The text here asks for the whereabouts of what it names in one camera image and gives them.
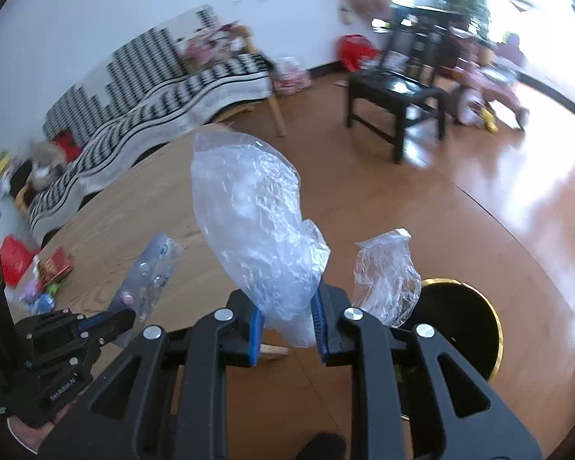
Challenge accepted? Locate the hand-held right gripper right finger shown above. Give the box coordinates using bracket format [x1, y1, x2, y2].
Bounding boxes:
[310, 284, 543, 460]

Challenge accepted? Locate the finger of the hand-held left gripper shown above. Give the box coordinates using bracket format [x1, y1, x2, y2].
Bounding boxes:
[79, 307, 137, 347]

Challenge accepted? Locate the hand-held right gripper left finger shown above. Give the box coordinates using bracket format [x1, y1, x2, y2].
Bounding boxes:
[40, 290, 265, 460]

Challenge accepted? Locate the clear crushed plastic bottle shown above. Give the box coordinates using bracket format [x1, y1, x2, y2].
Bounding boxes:
[109, 231, 183, 348]

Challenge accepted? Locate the large clear plastic bag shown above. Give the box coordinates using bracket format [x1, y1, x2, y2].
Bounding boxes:
[190, 129, 331, 348]

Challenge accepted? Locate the black gold-rimmed trash can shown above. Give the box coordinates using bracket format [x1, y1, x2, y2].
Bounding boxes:
[397, 278, 504, 423]

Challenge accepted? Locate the person's left hand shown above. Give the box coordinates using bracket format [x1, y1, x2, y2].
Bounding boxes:
[7, 402, 74, 456]

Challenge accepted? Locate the small clear plastic bag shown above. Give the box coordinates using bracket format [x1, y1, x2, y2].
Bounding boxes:
[352, 228, 422, 329]

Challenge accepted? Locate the red snack packet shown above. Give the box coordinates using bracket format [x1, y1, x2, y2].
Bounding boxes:
[37, 246, 75, 284]

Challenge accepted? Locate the red bear-shaped plastic chair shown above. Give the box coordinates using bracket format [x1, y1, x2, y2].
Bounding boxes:
[1, 235, 40, 289]

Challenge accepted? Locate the brown teddy bear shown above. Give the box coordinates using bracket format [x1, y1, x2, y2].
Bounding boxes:
[28, 140, 68, 190]

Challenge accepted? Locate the red ladybug cushion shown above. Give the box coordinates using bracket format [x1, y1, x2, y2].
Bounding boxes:
[52, 131, 83, 163]

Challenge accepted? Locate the black white striped blanket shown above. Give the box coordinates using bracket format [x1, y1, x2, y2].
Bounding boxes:
[27, 5, 275, 246]

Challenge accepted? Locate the black wooden chair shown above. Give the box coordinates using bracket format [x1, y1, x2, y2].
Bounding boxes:
[346, 4, 463, 164]

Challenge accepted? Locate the floral gift bag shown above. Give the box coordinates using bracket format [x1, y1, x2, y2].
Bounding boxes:
[272, 56, 313, 93]

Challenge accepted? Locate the red shopping bag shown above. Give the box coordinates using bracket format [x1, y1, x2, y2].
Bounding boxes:
[339, 34, 380, 74]

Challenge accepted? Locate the floral cushion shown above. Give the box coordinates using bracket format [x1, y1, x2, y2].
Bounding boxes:
[181, 23, 242, 67]

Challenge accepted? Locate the pink children's tricycle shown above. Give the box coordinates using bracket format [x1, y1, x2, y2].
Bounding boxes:
[453, 33, 532, 131]

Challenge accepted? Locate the wooden frame sofa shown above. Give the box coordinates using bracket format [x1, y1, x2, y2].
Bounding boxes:
[16, 24, 288, 231]

